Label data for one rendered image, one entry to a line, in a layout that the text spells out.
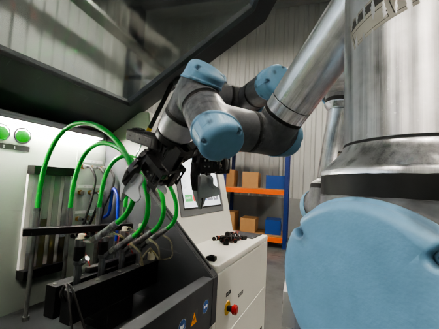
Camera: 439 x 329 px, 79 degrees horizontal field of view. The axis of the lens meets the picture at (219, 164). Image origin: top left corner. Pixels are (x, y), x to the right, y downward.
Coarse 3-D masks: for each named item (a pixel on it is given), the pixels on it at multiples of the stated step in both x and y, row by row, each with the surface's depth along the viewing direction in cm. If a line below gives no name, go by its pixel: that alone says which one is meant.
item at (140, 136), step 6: (132, 132) 59; (138, 132) 59; (144, 132) 60; (150, 132) 61; (126, 138) 61; (132, 138) 60; (138, 138) 58; (144, 138) 57; (150, 138) 56; (156, 138) 55; (144, 144) 57; (150, 144) 56; (156, 144) 55
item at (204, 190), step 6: (204, 174) 69; (198, 180) 69; (204, 180) 69; (198, 186) 69; (204, 186) 69; (210, 186) 68; (198, 192) 69; (204, 192) 69; (210, 192) 68; (198, 198) 69; (198, 204) 70
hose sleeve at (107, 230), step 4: (112, 224) 66; (104, 228) 68; (108, 228) 67; (112, 228) 67; (100, 232) 68; (104, 232) 67; (108, 232) 67; (96, 236) 68; (100, 236) 68; (104, 236) 68
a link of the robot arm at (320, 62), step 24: (336, 0) 35; (336, 24) 36; (312, 48) 38; (336, 48) 37; (288, 72) 42; (312, 72) 39; (336, 72) 39; (288, 96) 42; (312, 96) 41; (264, 120) 45; (288, 120) 44; (264, 144) 46; (288, 144) 48
